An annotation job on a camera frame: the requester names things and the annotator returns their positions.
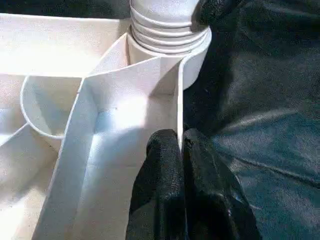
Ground white plastic table leg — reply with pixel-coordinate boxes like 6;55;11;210
128;0;211;55

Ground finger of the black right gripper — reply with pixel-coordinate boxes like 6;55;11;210
196;0;242;25

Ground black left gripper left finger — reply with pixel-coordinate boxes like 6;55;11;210
125;128;189;240

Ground white plastic table top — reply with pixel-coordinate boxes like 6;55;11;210
0;12;213;240

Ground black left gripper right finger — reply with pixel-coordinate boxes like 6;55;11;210
181;128;262;240

